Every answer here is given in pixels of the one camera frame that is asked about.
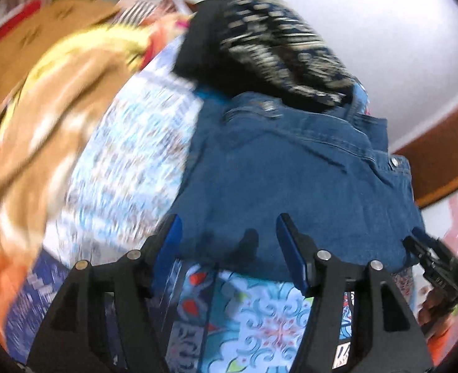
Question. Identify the blue denim jacket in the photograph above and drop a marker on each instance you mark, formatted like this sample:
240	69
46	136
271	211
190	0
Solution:
291	171

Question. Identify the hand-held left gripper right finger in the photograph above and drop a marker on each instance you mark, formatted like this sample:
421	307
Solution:
291	248

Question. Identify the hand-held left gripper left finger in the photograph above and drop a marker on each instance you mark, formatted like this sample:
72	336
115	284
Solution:
170	241

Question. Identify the person's right hand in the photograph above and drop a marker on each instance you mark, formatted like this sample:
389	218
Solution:
432	307

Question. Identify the black patterned garment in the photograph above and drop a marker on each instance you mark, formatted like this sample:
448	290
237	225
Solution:
267	46

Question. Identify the person's right forearm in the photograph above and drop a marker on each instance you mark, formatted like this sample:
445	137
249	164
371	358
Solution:
444	344

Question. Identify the yellow orange blanket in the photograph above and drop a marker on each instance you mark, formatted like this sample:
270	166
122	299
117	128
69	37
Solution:
46	124

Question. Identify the wooden lap desk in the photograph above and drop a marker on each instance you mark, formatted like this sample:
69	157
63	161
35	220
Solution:
38	27

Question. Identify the blue patchwork bedspread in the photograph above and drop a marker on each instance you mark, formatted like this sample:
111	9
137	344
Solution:
143	171

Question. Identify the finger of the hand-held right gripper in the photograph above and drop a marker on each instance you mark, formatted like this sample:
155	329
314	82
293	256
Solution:
419	246

